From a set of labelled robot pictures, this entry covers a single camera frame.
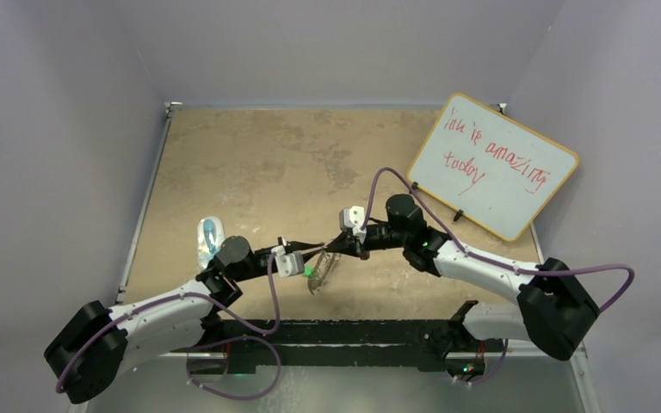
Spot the whiteboard with red writing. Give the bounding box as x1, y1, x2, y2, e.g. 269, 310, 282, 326
406, 93, 579, 242

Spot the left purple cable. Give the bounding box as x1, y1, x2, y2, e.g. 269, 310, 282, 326
55, 250, 284, 400

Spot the purple cable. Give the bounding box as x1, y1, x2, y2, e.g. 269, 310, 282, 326
364, 167, 636, 385
55, 250, 284, 400

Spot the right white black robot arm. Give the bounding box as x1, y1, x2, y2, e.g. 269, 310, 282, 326
325, 194, 601, 361

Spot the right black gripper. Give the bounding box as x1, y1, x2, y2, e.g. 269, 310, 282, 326
325, 224, 408, 262

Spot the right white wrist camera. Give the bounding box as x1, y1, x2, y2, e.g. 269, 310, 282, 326
339, 206, 367, 242

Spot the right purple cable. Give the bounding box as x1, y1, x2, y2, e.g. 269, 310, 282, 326
364, 167, 636, 385

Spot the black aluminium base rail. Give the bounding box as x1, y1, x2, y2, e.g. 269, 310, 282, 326
187, 318, 503, 377

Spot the silver disc with keyrings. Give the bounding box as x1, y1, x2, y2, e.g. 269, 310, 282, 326
307, 252, 341, 295

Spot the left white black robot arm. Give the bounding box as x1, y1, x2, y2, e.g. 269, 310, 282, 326
44, 236, 324, 404

